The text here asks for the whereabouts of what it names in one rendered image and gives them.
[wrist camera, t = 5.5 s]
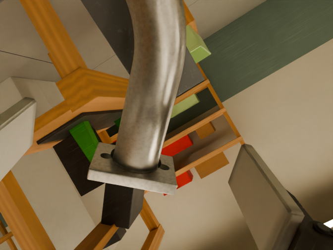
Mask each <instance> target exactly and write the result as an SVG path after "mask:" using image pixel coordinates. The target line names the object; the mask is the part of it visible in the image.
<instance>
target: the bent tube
mask: <svg viewBox="0 0 333 250"><path fill-rule="evenodd" d="M126 2H127V5H128V8H129V12H130V15H131V19H132V25H133V32H134V56H133V63H132V68H131V73H130V78H129V83H128V87H127V92H126V97H125V101H124V106H123V111H122V116H121V121H120V126H119V130H118V135H117V140H116V145H112V144H107V143H102V142H99V143H98V146H97V148H96V151H95V154H94V156H93V159H92V161H91V164H90V167H89V169H88V175H87V179H88V180H92V181H98V182H103V183H109V184H114V185H120V186H125V187H131V188H138V189H143V190H149V191H154V192H160V193H166V194H171V195H174V194H175V192H176V188H177V181H176V175H175V169H174V163H173V157H171V156H167V155H162V154H161V152H162V148H163V144H164V140H165V136H166V133H167V128H168V124H169V120H170V117H171V113H172V110H173V106H174V102H175V98H176V95H177V91H178V87H179V83H180V80H181V75H182V71H183V66H184V60H185V52H186V20H185V11H184V5H183V0H126Z"/></svg>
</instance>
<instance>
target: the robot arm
mask: <svg viewBox="0 0 333 250"><path fill-rule="evenodd" d="M36 105H37V101H36V100H35V99H33V98H28V97H25V98H23V99H22V100H20V101H19V102H17V103H16V104H14V105H13V106H11V107H10V108H9V109H7V110H6V111H4V112H3V113H1V114H0V181H1V180H2V179H3V178H4V176H5V175H6V174H7V173H8V172H9V171H10V170H11V168H12V167H13V166H14V165H15V164H16V163H17V162H18V160H19V159H20V158H21V157H22V156H23V155H24V154H25V152H26V151H27V150H28V149H29V148H30V147H31V145H32V143H33V134H34V124H35V115H36ZM228 184H229V186H230V188H231V191H232V193H233V195H234V197H235V199H236V201H237V204H238V206H239V208H240V210H241V212H242V214H243V217H244V219H245V221H246V223H247V225H248V228H249V230H250V232H251V234H252V236H253V238H254V241H255V243H256V245H257V247H258V249H259V250H333V230H332V229H331V228H330V227H328V226H327V225H325V224H323V223H321V222H319V221H314V220H313V219H312V218H311V217H310V215H309V214H308V213H307V212H306V210H305V209H304V208H303V206H302V205H301V204H300V203H299V201H298V200H297V199H296V198H295V196H294V195H292V194H291V193H290V192H289V191H287V190H286V189H285V188H284V187H283V186H282V184H281V183H280V182H279V180H278V179H277V178H276V176H275V175H274V174H273V173H272V171H271V170H270V169H269V167H268V166H267V165H266V163H265V162H264V161H263V159H262V158H261V157H260V155H259V154H258V153H257V151H256V150H255V149H254V148H253V146H252V145H249V144H243V145H241V147H240V150H239V153H238V156H237V158H236V161H235V164H234V167H233V169H232V172H231V175H230V178H229V180H228Z"/></svg>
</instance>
